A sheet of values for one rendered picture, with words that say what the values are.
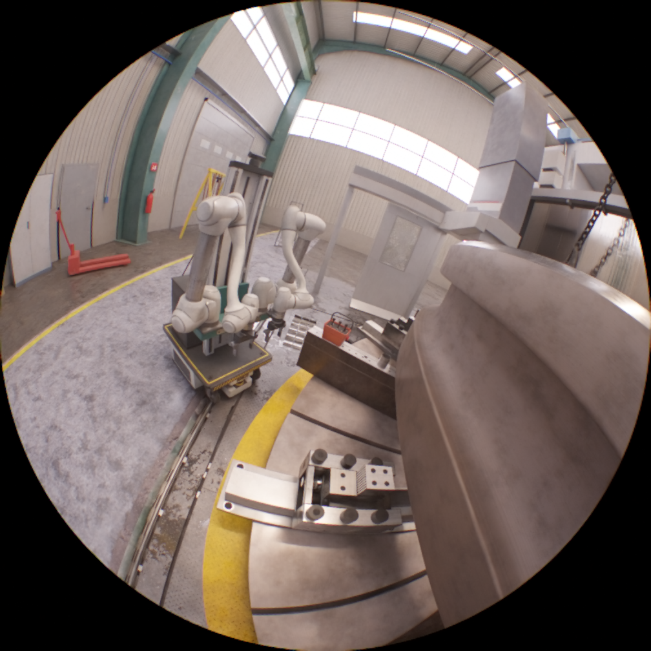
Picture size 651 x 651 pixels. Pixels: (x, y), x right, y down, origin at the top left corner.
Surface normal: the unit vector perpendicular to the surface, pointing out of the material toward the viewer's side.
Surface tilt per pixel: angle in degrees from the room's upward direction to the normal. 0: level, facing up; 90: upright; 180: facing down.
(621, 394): 90
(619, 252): 90
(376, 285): 90
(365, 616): 0
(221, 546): 0
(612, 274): 90
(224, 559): 0
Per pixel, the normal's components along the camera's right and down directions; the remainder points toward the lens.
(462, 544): -0.95, -0.23
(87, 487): 0.31, -0.84
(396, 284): -0.06, 0.46
